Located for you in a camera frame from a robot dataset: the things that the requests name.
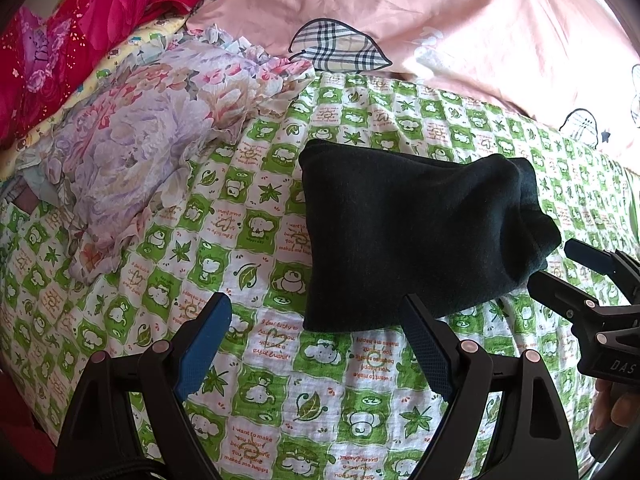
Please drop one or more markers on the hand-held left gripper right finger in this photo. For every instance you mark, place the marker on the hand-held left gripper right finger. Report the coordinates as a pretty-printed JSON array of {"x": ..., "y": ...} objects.
[{"x": 425, "y": 345}]

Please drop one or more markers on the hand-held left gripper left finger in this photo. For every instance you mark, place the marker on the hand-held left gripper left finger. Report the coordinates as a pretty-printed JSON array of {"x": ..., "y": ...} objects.
[{"x": 205, "y": 345}]

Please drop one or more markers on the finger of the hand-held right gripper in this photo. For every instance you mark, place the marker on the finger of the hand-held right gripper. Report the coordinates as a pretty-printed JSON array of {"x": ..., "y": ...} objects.
[
  {"x": 587, "y": 256},
  {"x": 555, "y": 290}
]

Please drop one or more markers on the green checked bed sheet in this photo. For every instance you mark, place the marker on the green checked bed sheet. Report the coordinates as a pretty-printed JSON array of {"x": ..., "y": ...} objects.
[{"x": 280, "y": 340}]

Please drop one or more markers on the pink quilt with plaid leaves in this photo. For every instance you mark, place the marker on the pink quilt with plaid leaves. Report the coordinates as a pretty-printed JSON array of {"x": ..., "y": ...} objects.
[{"x": 450, "y": 10}]

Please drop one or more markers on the red floral blanket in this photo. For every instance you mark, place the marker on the red floral blanket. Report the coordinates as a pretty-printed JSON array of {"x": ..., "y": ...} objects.
[{"x": 75, "y": 50}]

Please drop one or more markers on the dark pants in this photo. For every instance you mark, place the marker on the dark pants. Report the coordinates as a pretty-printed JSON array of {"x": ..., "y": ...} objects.
[{"x": 400, "y": 225}]

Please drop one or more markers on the person's right hand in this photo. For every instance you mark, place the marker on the person's right hand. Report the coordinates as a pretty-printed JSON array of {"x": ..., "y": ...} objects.
[{"x": 620, "y": 407}]

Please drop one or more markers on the floral pillow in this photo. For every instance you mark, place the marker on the floral pillow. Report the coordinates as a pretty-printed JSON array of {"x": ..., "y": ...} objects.
[{"x": 125, "y": 150}]

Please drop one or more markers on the red cloth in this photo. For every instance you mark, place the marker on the red cloth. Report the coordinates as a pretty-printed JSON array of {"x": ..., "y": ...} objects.
[{"x": 20, "y": 425}]

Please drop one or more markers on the yellow printed cloth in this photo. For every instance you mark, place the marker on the yellow printed cloth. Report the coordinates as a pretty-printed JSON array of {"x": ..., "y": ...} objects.
[{"x": 130, "y": 42}]

